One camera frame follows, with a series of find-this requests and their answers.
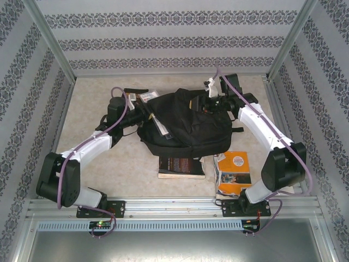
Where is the black backpack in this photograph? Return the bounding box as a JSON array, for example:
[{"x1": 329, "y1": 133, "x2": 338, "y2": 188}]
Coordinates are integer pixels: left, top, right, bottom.
[{"x1": 137, "y1": 87, "x2": 245, "y2": 158}]

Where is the aluminium mounting rail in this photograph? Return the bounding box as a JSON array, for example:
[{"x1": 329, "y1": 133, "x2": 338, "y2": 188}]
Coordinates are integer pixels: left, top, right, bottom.
[{"x1": 27, "y1": 198, "x2": 320, "y2": 219}]

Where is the controller board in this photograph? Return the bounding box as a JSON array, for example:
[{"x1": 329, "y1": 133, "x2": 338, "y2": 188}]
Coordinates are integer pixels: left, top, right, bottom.
[
  {"x1": 89, "y1": 220, "x2": 115, "y2": 230},
  {"x1": 242, "y1": 219, "x2": 262, "y2": 233}
]

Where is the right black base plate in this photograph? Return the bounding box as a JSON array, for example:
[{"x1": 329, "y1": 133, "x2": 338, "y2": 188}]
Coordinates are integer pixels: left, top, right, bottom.
[{"x1": 222, "y1": 199, "x2": 272, "y2": 218}]

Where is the grey slotted cable duct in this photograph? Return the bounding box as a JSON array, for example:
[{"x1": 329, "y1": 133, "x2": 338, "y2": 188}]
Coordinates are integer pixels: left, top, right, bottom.
[{"x1": 37, "y1": 220, "x2": 243, "y2": 232}]

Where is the right controller board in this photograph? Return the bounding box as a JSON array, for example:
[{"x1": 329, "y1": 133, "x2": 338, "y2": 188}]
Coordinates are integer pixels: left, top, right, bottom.
[{"x1": 242, "y1": 219, "x2": 262, "y2": 233}]

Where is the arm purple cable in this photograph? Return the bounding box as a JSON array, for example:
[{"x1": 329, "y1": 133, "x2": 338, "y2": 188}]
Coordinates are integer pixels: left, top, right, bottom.
[
  {"x1": 215, "y1": 65, "x2": 314, "y2": 235},
  {"x1": 57, "y1": 86, "x2": 129, "y2": 240}
]

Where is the thick black paperback book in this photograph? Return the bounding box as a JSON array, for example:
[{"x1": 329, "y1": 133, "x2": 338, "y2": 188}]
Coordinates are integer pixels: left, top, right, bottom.
[{"x1": 158, "y1": 155, "x2": 207, "y2": 180}]

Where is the left aluminium frame post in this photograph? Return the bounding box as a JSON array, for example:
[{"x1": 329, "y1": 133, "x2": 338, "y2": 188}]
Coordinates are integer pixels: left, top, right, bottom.
[{"x1": 23, "y1": 0, "x2": 77, "y2": 84}]

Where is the grey stapler pack red label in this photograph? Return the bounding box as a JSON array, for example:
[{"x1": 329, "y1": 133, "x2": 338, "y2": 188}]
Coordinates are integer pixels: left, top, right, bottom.
[{"x1": 140, "y1": 91, "x2": 159, "y2": 104}]

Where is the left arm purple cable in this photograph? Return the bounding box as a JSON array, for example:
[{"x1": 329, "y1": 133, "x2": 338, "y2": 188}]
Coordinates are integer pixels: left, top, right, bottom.
[{"x1": 57, "y1": 86, "x2": 129, "y2": 240}]

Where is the grey sheet metal panel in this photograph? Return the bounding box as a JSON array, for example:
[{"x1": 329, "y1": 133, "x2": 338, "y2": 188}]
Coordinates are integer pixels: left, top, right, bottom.
[{"x1": 16, "y1": 215, "x2": 338, "y2": 262}]

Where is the black book yellow Chinese title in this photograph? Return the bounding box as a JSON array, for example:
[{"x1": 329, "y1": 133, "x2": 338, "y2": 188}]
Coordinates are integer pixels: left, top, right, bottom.
[{"x1": 124, "y1": 87, "x2": 149, "y2": 95}]

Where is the worn orange blue book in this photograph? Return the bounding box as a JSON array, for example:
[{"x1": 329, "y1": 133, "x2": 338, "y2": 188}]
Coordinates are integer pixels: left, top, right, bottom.
[{"x1": 212, "y1": 151, "x2": 253, "y2": 200}]

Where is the right aluminium side rail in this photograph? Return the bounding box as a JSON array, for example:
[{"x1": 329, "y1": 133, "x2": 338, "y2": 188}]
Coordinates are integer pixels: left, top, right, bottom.
[{"x1": 261, "y1": 76, "x2": 318, "y2": 199}]

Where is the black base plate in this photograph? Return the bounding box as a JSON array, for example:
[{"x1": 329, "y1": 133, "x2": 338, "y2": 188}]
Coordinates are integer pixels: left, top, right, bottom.
[
  {"x1": 222, "y1": 199, "x2": 272, "y2": 218},
  {"x1": 76, "y1": 200, "x2": 126, "y2": 219}
]

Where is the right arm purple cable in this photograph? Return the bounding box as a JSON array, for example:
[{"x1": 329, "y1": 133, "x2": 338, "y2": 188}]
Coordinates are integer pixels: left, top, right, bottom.
[{"x1": 215, "y1": 65, "x2": 314, "y2": 235}]

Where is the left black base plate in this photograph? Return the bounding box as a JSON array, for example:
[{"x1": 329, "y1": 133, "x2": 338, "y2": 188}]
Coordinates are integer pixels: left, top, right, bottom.
[{"x1": 76, "y1": 200, "x2": 126, "y2": 219}]

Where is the aluminium side rail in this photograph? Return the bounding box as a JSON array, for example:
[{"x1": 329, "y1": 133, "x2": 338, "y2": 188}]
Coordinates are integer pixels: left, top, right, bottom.
[
  {"x1": 261, "y1": 76, "x2": 318, "y2": 199},
  {"x1": 37, "y1": 79, "x2": 79, "y2": 200}
]

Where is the right aluminium frame post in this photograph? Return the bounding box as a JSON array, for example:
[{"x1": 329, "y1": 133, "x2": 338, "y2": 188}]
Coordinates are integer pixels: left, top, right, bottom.
[{"x1": 267, "y1": 0, "x2": 320, "y2": 81}]

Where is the left aluminium side rail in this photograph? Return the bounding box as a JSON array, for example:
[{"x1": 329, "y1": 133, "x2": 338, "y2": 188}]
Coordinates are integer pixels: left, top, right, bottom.
[{"x1": 37, "y1": 79, "x2": 79, "y2": 200}]

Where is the aluminium frame post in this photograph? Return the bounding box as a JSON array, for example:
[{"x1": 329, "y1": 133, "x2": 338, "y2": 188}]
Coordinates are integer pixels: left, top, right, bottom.
[
  {"x1": 23, "y1": 0, "x2": 77, "y2": 84},
  {"x1": 267, "y1": 0, "x2": 320, "y2": 81}
]

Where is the left controller board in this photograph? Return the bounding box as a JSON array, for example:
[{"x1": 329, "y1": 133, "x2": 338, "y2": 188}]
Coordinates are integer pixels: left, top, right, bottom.
[{"x1": 89, "y1": 220, "x2": 115, "y2": 230}]

